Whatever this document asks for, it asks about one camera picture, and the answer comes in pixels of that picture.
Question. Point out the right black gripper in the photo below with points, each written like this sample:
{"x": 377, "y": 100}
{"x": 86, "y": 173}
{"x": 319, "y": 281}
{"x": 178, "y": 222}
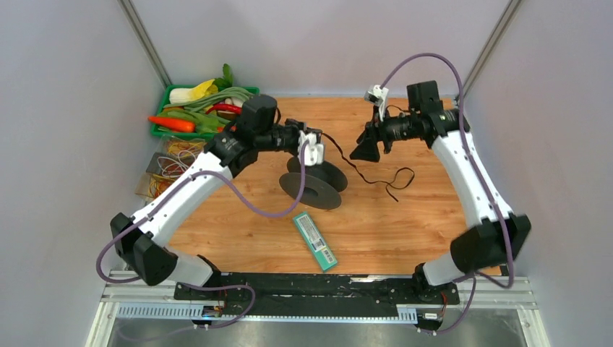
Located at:
{"x": 366, "y": 149}

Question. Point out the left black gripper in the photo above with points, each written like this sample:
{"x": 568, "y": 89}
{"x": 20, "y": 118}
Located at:
{"x": 300, "y": 126}

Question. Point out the dark grey cable spool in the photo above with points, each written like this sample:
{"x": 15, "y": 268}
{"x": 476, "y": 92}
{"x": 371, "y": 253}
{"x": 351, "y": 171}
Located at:
{"x": 323, "y": 184}

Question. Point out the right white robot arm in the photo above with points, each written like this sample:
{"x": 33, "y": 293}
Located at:
{"x": 495, "y": 234}

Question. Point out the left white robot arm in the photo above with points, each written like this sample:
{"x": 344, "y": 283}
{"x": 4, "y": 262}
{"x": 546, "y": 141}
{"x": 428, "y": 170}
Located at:
{"x": 141, "y": 239}

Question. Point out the red toy chili pepper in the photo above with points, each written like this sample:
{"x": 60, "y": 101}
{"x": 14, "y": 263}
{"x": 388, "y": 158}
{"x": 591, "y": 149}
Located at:
{"x": 224, "y": 107}

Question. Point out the green toy leaf vegetable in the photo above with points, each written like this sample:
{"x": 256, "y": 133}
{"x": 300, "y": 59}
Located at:
{"x": 204, "y": 124}

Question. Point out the green plastic tray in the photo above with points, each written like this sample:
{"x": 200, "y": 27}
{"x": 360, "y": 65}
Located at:
{"x": 157, "y": 131}

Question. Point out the green toy long beans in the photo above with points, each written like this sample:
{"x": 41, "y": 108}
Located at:
{"x": 203, "y": 104}

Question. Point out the orange toy carrot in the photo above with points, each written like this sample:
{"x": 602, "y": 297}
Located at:
{"x": 175, "y": 125}

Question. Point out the toy napa cabbage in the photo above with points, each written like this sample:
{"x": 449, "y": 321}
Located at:
{"x": 191, "y": 94}

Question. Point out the teal rectangular box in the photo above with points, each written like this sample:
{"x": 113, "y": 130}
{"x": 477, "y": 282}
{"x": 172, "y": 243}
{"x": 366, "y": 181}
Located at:
{"x": 315, "y": 241}

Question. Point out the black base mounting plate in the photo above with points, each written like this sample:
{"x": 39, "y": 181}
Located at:
{"x": 317, "y": 295}

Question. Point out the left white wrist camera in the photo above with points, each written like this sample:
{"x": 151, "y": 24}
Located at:
{"x": 311, "y": 148}

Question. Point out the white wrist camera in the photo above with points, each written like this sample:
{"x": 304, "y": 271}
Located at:
{"x": 311, "y": 148}
{"x": 377, "y": 96}

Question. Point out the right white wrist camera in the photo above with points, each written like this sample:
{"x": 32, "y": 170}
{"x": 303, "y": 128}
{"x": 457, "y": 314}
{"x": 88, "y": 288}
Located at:
{"x": 377, "y": 96}

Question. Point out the clear box of wires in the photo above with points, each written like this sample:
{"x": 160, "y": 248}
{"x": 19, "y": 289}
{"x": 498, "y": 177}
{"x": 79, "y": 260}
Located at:
{"x": 180, "y": 149}

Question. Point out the aluminium frame rail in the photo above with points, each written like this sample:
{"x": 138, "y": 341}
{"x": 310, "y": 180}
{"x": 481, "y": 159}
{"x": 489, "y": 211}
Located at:
{"x": 134, "y": 314}

